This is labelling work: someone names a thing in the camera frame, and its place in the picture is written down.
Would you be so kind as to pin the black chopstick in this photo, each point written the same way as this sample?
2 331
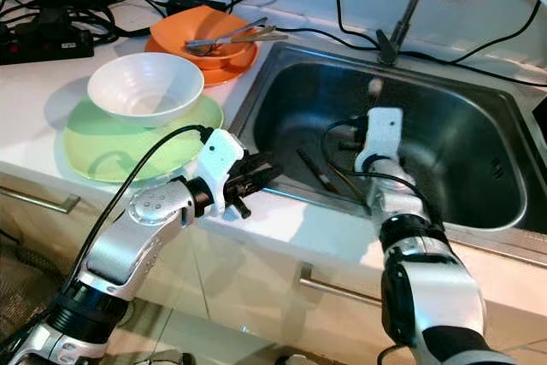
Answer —
312 170

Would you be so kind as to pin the green plate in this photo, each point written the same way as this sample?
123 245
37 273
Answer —
102 156

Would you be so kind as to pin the grey faucet pipe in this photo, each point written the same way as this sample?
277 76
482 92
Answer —
386 47

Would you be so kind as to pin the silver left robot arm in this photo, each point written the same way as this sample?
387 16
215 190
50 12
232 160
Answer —
137 245

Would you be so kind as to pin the black power adapter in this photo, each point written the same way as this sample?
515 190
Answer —
192 2

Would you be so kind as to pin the orange plate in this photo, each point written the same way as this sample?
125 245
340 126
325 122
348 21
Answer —
239 70

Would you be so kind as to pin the grey left robot leg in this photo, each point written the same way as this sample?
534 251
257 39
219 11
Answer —
162 358

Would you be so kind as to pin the white bowl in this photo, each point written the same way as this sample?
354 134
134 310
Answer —
145 83

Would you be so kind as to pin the grey right robot leg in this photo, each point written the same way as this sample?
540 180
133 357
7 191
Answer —
295 359

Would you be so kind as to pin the black power strip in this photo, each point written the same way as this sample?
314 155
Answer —
43 40

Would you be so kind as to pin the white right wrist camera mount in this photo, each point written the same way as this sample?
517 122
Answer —
383 134

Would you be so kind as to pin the white sink counter cabinet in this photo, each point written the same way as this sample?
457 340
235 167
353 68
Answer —
273 245

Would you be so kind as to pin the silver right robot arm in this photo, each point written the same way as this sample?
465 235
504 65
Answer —
436 288

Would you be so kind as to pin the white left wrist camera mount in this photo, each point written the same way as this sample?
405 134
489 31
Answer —
220 156

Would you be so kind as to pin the grey robot leg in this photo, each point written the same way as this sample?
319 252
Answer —
295 359
162 358

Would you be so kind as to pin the orange bowl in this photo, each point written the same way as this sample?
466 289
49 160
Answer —
188 27

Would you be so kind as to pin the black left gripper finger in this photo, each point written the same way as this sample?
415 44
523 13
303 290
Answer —
239 208
267 170

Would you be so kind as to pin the stainless steel sink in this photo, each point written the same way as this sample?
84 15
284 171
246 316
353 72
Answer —
461 117

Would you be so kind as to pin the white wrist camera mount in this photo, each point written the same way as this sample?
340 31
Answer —
220 156
383 134

